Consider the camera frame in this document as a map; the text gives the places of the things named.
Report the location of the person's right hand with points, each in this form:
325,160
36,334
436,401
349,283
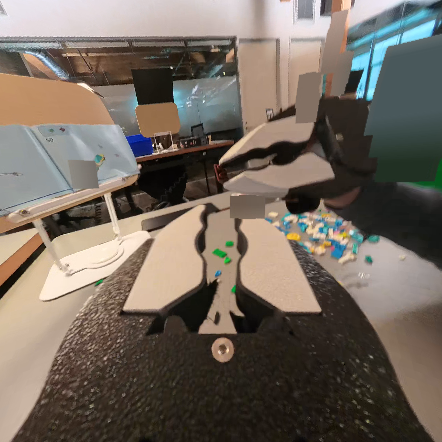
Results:
345,198

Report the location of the wooden book stand white base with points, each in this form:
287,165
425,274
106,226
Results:
86,272

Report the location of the clear acrylic case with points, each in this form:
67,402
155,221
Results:
163,142

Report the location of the glass office partition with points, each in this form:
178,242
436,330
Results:
207,100

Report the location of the person's right forearm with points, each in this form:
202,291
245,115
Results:
407,221

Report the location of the black rectangular panel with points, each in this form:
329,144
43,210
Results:
152,86

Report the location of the blue plastic bin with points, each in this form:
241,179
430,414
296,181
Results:
138,145

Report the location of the tan rounded board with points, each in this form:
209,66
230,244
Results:
157,119

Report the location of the brown wheel-shaped brick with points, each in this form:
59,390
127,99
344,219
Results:
220,172

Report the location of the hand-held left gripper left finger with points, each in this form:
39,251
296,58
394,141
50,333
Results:
169,269

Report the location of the open light blue instruction booklet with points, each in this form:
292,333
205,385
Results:
45,152

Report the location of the wooden-edged side table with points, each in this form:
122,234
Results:
13,266

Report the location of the silver ventilation duct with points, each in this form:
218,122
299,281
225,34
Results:
48,64

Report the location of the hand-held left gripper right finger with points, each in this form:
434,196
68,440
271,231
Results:
272,269

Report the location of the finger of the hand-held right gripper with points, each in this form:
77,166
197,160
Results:
269,136
283,176

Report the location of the grey desk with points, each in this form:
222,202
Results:
24,328

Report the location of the long wooden background table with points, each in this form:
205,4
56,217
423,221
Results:
193,148

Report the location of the pile of colourful toy bricks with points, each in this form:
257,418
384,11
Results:
321,231

